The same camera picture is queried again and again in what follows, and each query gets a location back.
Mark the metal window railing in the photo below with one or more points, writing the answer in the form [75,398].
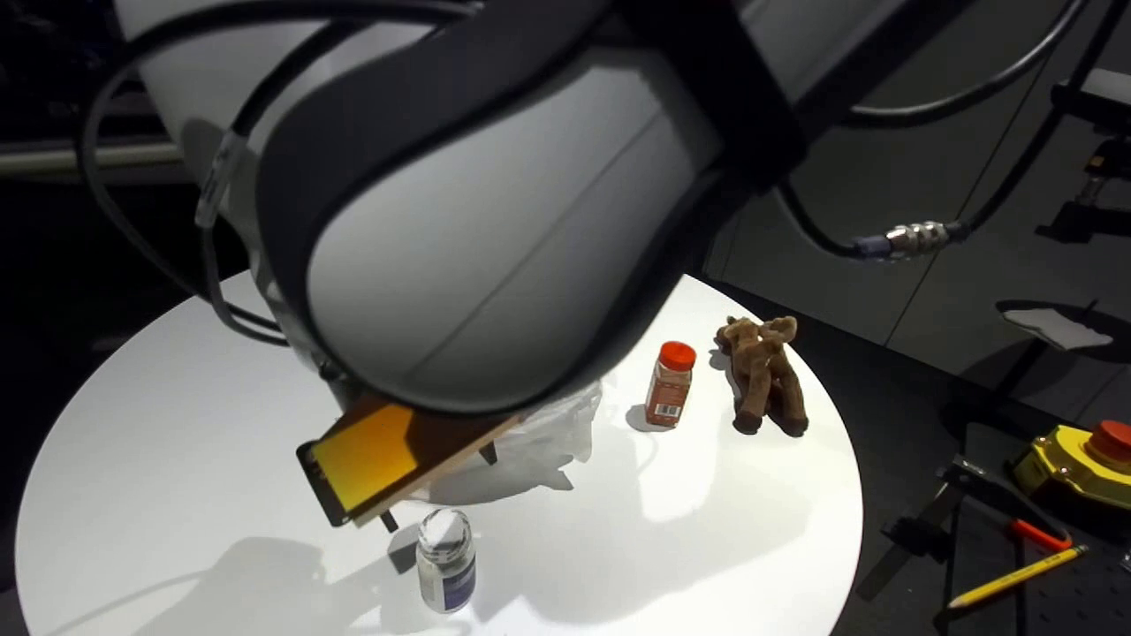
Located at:
[58,159]

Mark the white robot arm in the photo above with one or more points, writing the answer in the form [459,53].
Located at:
[506,212]

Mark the white paper sheet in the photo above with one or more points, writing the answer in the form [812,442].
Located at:
[1063,323]

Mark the yellow pencil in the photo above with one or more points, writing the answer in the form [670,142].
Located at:
[1011,579]

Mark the brown deer plush toy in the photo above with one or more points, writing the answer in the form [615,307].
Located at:
[766,374]

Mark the red-lid spice jar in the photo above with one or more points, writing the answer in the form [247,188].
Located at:
[671,384]

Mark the black equipment stand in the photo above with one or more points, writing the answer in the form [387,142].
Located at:
[1101,153]

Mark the white plastic bag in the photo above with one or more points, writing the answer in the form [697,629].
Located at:
[541,455]

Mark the yellow emergency stop button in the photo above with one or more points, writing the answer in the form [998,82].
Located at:
[1078,461]

